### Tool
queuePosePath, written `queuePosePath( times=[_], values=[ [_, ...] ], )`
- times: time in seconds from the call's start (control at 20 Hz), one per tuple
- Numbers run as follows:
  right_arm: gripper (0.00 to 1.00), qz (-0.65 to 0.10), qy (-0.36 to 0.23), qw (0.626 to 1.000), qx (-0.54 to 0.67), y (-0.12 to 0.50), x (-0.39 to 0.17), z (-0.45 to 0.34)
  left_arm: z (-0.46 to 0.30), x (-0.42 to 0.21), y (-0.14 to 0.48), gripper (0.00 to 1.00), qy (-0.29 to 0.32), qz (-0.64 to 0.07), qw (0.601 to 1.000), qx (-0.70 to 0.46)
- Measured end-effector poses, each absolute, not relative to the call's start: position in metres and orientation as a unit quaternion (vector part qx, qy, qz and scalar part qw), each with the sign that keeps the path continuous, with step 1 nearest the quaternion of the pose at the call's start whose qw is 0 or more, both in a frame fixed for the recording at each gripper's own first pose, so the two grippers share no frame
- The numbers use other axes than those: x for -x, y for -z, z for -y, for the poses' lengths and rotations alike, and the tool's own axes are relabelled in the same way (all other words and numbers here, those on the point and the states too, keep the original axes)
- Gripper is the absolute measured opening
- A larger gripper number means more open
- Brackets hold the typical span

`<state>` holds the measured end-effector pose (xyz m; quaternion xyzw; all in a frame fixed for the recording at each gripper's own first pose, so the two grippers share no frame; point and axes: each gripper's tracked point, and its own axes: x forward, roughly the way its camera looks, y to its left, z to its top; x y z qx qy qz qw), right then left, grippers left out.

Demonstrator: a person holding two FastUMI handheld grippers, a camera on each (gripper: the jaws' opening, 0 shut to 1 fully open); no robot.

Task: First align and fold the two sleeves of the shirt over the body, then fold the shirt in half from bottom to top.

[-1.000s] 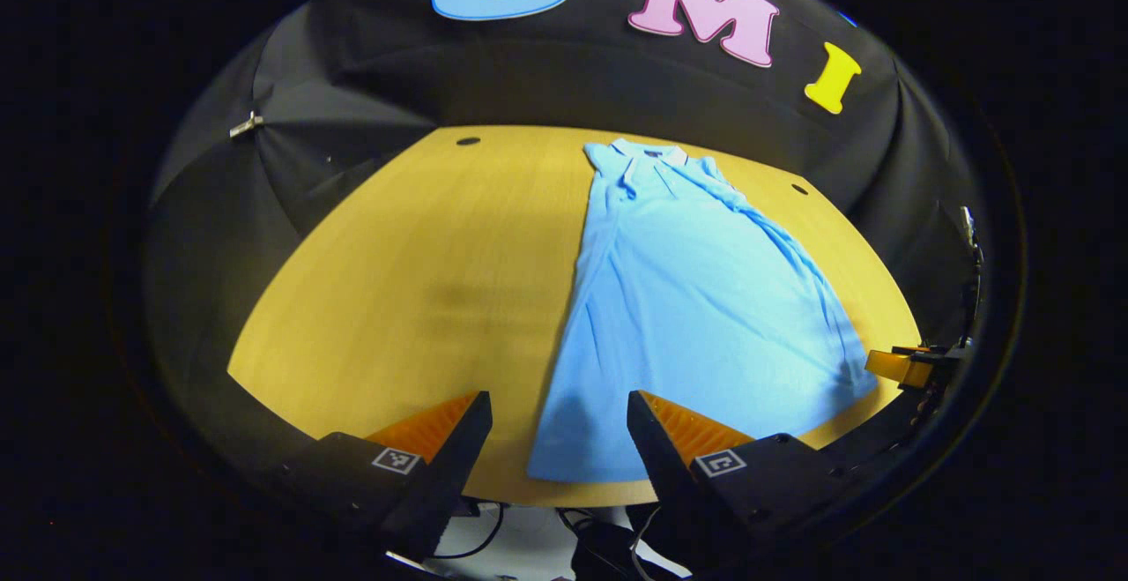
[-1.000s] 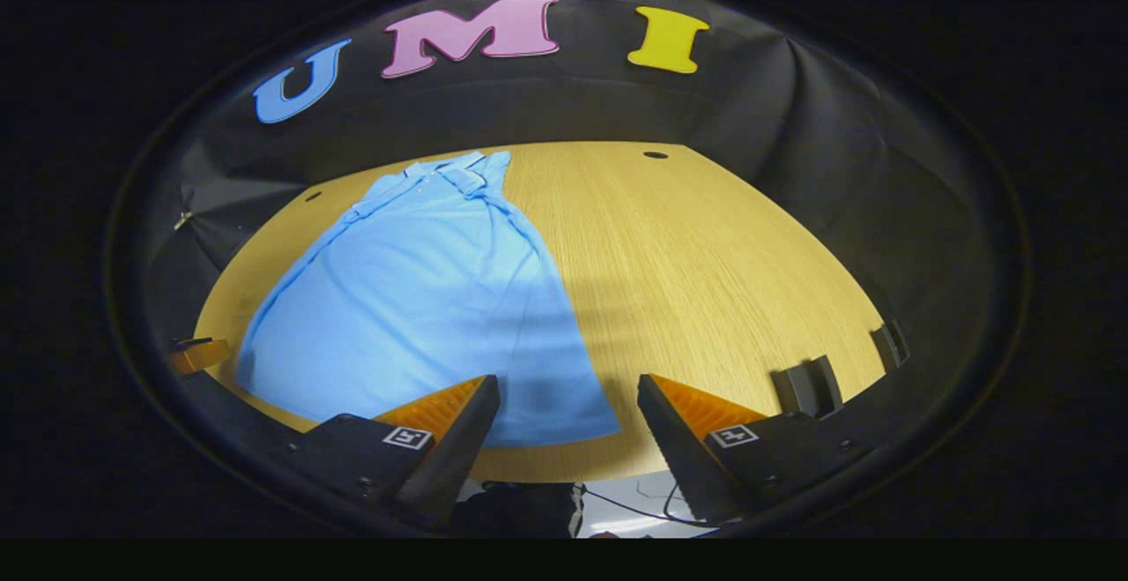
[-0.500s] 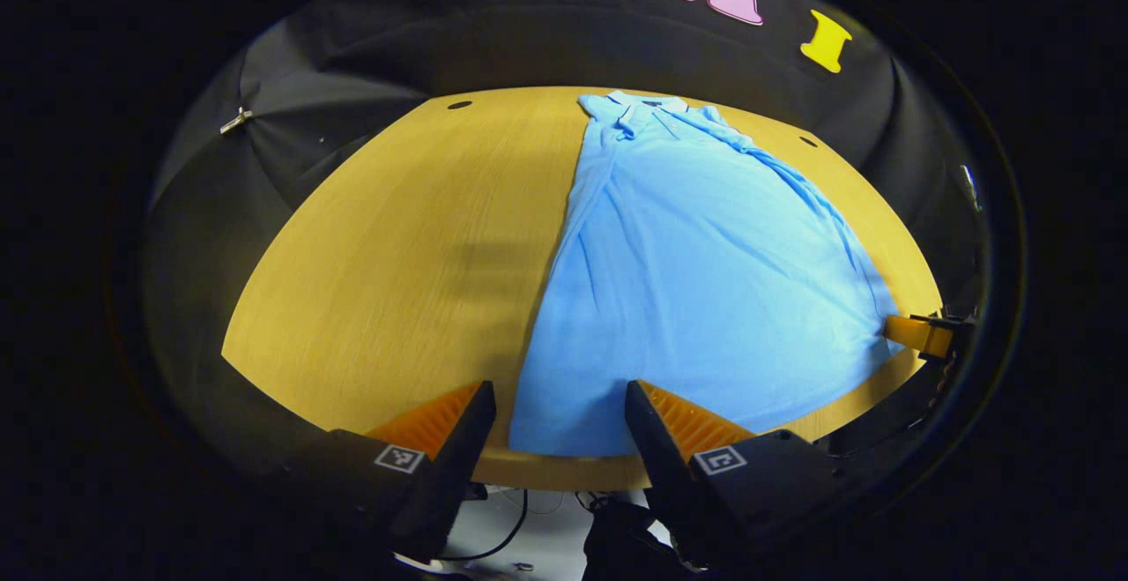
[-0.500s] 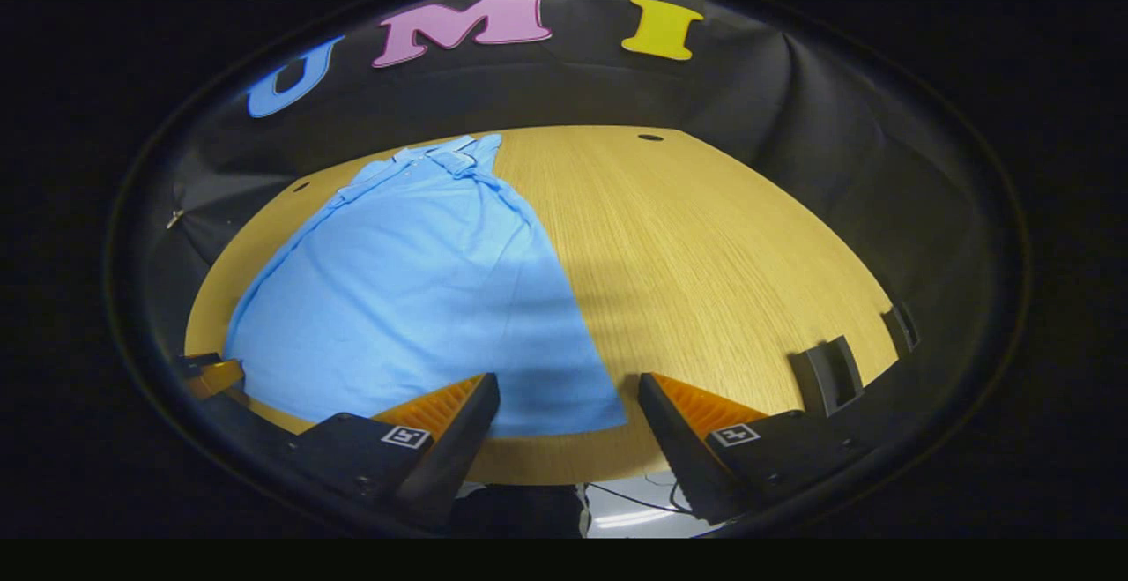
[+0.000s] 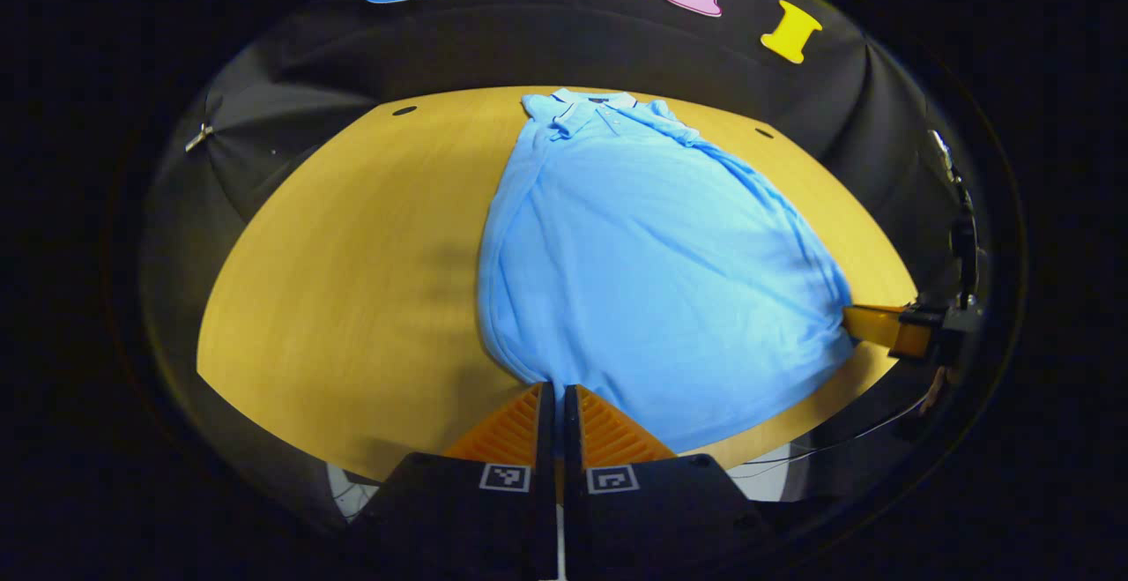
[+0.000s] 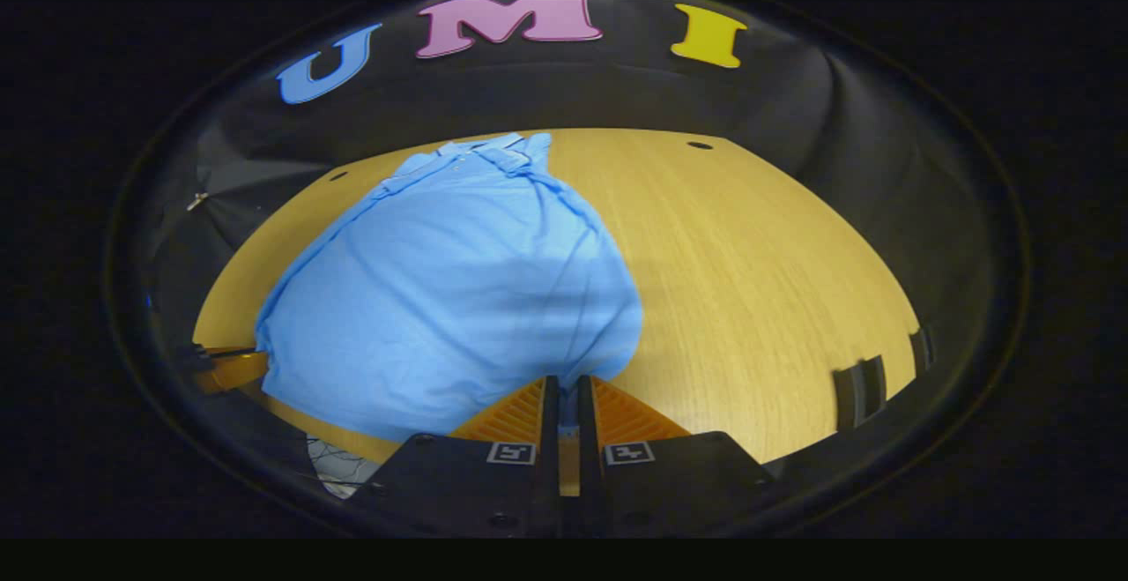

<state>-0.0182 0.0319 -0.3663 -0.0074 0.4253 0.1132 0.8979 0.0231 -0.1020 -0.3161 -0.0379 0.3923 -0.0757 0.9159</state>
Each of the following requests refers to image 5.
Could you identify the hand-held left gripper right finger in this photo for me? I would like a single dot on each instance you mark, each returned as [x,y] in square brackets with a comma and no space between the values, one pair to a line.
[573,431]

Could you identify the light blue T-shirt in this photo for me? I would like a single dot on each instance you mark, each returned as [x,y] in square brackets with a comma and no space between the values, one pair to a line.
[652,281]

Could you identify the silver cloth clip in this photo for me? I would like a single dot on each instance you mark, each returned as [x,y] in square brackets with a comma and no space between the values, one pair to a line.
[198,137]

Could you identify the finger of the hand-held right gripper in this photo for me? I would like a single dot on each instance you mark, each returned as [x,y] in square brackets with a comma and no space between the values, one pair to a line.
[881,325]

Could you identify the black backdrop cloth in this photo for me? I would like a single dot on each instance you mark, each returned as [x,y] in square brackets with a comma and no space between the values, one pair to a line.
[546,43]

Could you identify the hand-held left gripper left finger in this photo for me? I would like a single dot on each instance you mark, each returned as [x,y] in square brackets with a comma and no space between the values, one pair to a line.
[546,431]

